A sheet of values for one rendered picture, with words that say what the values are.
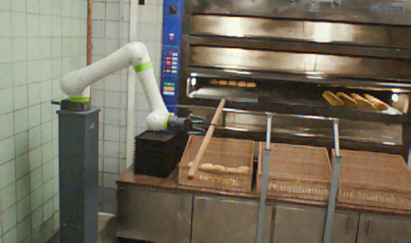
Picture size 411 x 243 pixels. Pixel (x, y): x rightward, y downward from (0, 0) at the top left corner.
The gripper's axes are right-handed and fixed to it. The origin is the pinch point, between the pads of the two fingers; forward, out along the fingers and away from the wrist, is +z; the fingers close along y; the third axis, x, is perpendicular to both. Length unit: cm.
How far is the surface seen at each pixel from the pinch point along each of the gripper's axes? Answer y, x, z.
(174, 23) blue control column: -61, -97, -47
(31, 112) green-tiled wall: 5, -12, -124
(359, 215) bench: 66, -47, 106
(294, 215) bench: 70, -45, 61
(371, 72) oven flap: -33, -98, 114
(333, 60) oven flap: -40, -101, 84
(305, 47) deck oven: -49, -100, 60
